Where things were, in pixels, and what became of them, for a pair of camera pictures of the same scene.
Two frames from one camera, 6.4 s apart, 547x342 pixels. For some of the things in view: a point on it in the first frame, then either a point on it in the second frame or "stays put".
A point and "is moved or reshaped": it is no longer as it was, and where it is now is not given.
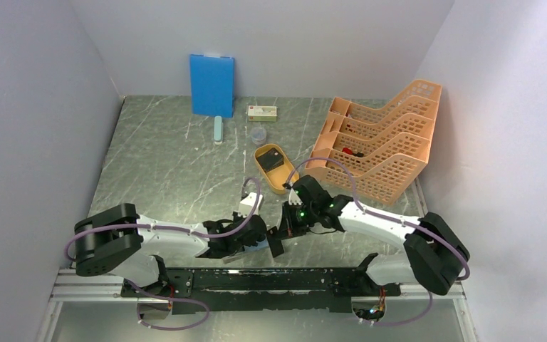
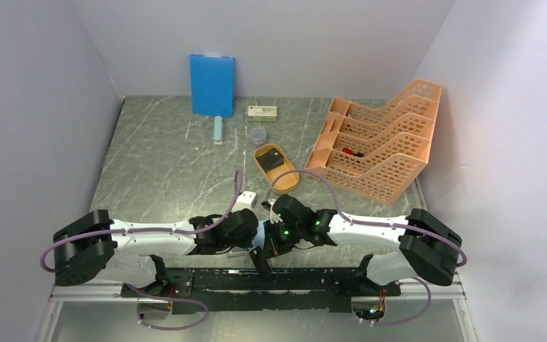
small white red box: x=262 y=113 stays put
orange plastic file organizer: x=382 y=149 stays put
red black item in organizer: x=347 y=150 stays put
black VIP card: x=275 y=241 is moved or reshaped
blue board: x=212 y=85 stays put
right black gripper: x=288 y=225 → x=273 y=247
